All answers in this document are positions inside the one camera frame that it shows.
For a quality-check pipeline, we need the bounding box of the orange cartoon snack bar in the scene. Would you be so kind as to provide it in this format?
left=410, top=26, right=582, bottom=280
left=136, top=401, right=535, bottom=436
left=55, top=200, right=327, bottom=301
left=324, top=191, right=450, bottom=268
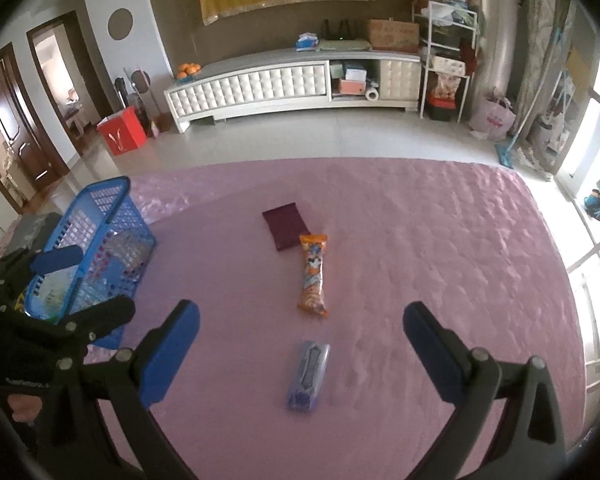
left=298, top=234, right=328, bottom=318

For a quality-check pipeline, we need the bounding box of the maroon snack packet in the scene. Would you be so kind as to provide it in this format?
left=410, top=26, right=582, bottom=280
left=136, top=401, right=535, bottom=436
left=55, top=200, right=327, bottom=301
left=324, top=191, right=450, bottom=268
left=262, top=203, right=310, bottom=252

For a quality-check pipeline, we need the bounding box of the person's hand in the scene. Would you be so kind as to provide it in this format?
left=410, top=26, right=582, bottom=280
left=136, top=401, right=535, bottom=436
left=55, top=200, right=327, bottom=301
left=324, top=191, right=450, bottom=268
left=7, top=393, right=43, bottom=424

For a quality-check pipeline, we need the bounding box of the blue plastic basket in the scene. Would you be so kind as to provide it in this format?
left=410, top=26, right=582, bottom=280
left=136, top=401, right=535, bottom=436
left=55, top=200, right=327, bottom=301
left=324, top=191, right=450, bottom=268
left=44, top=177, right=156, bottom=324

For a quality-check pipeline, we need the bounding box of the pink quilted table cloth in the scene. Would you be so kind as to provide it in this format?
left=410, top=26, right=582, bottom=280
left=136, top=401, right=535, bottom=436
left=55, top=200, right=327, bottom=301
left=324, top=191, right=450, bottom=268
left=123, top=158, right=585, bottom=479

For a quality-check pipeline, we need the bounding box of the purple blue snack bar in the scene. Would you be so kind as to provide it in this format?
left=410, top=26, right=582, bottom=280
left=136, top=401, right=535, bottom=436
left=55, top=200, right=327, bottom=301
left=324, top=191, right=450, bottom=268
left=287, top=340, right=330, bottom=413

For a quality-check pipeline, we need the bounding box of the brown wooden door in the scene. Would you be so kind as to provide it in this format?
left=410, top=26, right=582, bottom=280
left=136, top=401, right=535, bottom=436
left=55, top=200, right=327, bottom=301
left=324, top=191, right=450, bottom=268
left=0, top=44, right=68, bottom=212

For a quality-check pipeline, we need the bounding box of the red gift bag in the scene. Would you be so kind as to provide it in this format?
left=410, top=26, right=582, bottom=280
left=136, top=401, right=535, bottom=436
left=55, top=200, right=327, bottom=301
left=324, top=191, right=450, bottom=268
left=96, top=106, right=147, bottom=156

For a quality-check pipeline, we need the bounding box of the plate of oranges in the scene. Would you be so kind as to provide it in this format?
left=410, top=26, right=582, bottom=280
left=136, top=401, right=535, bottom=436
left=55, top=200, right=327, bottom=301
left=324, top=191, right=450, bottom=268
left=176, top=63, right=201, bottom=82

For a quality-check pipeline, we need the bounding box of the pink white shopping bag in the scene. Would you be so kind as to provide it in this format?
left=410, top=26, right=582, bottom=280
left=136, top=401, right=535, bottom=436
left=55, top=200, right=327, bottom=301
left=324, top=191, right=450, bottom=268
left=468, top=93, right=516, bottom=142

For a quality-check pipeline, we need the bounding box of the white paper roll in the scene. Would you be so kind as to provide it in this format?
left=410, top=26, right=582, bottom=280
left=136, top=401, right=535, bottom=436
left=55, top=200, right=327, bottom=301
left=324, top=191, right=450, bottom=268
left=365, top=87, right=380, bottom=102

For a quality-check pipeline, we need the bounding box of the blue tissue pack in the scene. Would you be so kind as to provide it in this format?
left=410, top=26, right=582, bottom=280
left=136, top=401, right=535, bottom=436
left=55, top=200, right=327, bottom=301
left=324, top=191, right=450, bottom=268
left=294, top=32, right=320, bottom=52

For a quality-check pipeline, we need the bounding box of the white tufted TV cabinet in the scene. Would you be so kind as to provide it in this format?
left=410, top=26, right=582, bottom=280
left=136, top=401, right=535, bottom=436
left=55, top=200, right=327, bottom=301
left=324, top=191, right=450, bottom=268
left=164, top=49, right=422, bottom=132

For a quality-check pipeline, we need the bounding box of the white metal shelf rack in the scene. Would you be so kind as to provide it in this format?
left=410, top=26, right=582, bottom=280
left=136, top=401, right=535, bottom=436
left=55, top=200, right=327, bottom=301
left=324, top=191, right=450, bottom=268
left=412, top=0, right=480, bottom=120

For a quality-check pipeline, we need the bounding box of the cardboard box on cabinet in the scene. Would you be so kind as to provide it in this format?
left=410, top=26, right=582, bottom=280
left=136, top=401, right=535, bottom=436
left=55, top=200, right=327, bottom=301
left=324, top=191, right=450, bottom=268
left=368, top=20, right=419, bottom=53

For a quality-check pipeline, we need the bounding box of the tall silver air conditioner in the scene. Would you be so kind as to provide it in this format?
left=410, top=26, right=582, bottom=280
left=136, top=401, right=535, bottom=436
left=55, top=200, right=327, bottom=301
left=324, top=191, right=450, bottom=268
left=472, top=0, right=518, bottom=105

